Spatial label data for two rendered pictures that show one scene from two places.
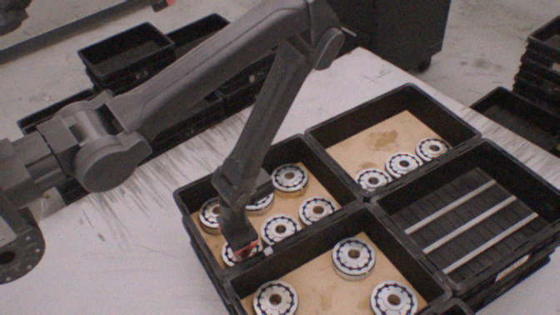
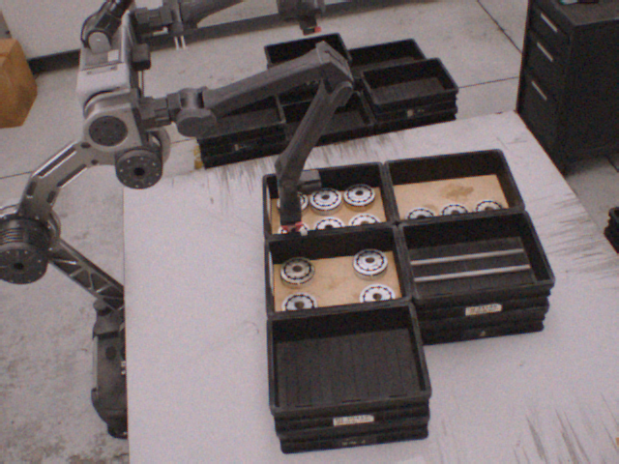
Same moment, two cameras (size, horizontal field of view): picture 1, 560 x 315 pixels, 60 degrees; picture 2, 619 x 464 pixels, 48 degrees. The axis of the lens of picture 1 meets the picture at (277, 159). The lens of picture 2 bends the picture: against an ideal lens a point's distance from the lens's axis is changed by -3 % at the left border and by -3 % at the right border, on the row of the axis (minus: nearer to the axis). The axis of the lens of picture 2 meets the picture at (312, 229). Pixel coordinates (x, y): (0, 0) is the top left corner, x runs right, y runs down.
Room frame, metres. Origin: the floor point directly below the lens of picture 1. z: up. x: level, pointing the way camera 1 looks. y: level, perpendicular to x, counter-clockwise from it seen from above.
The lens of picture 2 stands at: (-0.73, -0.67, 2.43)
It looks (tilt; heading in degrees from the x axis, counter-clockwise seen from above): 44 degrees down; 27
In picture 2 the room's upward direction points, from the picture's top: 7 degrees counter-clockwise
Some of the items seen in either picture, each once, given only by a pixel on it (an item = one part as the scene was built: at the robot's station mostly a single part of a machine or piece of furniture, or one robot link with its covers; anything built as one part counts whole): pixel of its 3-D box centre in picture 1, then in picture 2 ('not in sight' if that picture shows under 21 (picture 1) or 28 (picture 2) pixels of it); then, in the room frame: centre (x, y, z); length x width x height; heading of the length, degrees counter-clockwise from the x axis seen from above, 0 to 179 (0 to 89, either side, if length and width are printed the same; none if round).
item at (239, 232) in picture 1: (235, 221); (289, 203); (0.68, 0.11, 0.98); 0.10 x 0.07 x 0.07; 25
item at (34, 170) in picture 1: (20, 171); (153, 113); (0.43, 0.32, 1.45); 0.09 x 0.08 x 0.12; 34
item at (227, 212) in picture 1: (234, 202); (289, 188); (0.68, 0.10, 1.04); 0.07 x 0.06 x 0.07; 124
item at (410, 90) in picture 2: (244, 85); (408, 119); (2.00, 0.13, 0.37); 0.40 x 0.30 x 0.45; 124
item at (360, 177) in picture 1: (373, 182); (421, 218); (0.85, -0.25, 0.86); 0.10 x 0.10 x 0.01
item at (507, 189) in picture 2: (388, 149); (451, 198); (0.96, -0.32, 0.87); 0.40 x 0.30 x 0.11; 116
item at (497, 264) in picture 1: (472, 207); (473, 254); (0.69, -0.45, 0.92); 0.40 x 0.30 x 0.02; 116
